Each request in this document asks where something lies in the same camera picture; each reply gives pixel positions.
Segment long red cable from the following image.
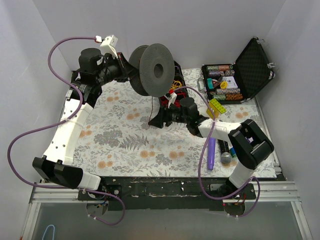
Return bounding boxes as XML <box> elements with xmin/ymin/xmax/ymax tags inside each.
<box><xmin>149</xmin><ymin>96</ymin><xmax>155</xmax><ymax>122</ymax></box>

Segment grey perforated cable spool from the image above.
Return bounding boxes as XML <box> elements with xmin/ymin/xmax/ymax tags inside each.
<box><xmin>128</xmin><ymin>43</ymin><xmax>175</xmax><ymax>98</ymax></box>

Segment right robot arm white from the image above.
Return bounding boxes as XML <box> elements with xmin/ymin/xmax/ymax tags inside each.
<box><xmin>148</xmin><ymin>97</ymin><xmax>275</xmax><ymax>199</ymax></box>

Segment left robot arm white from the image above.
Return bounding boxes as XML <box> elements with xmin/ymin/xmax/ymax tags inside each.
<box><xmin>32</xmin><ymin>48</ymin><xmax>139</xmax><ymax>200</ymax></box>

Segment yellow big blind button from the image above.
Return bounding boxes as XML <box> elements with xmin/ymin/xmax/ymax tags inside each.
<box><xmin>220</xmin><ymin>81</ymin><xmax>228</xmax><ymax>89</ymax></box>

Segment white card deck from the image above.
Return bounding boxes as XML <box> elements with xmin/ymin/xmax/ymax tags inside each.
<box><xmin>222</xmin><ymin>76</ymin><xmax>238</xmax><ymax>89</ymax></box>

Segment black glitter microphone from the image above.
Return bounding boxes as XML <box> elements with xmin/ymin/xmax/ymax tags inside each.
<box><xmin>218</xmin><ymin>140</ymin><xmax>232</xmax><ymax>165</ymax></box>

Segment blue green brick block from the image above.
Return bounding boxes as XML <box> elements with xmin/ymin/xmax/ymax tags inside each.
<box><xmin>229</xmin><ymin>147</ymin><xmax>237</xmax><ymax>158</ymax></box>

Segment black poker chip case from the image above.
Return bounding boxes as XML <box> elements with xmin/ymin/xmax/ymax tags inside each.
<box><xmin>201</xmin><ymin>37</ymin><xmax>275</xmax><ymax>104</ymax></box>

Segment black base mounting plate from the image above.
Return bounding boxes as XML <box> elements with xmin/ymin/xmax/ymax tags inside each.
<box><xmin>77</xmin><ymin>176</ymin><xmax>257</xmax><ymax>212</ymax></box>

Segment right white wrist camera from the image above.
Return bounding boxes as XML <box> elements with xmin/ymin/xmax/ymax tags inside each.
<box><xmin>164</xmin><ymin>89</ymin><xmax>177</xmax><ymax>109</ymax></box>

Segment red wire bundle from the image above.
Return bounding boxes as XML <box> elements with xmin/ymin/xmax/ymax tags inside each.
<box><xmin>161</xmin><ymin>91</ymin><xmax>188</xmax><ymax>108</ymax></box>

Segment black compartment cable box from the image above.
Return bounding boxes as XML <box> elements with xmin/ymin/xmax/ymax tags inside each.
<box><xmin>171</xmin><ymin>61</ymin><xmax>189</xmax><ymax>108</ymax></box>

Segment yellow wire bundle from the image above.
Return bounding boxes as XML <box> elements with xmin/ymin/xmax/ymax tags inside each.
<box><xmin>171</xmin><ymin>79</ymin><xmax>185</xmax><ymax>90</ymax></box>

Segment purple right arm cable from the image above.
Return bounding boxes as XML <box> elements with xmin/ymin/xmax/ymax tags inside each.
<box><xmin>173</xmin><ymin>86</ymin><xmax>261</xmax><ymax>218</ymax></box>

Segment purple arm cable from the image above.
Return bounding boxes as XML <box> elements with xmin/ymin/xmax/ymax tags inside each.
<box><xmin>173</xmin><ymin>86</ymin><xmax>261</xmax><ymax>218</ymax></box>
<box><xmin>7</xmin><ymin>36</ymin><xmax>126</xmax><ymax>226</ymax></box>

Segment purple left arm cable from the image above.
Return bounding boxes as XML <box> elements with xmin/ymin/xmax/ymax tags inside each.
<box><xmin>7</xmin><ymin>36</ymin><xmax>126</xmax><ymax>226</ymax></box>

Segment blue loop cord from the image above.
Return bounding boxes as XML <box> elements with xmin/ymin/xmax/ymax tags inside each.
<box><xmin>41</xmin><ymin>224</ymin><xmax>57</xmax><ymax>240</ymax></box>

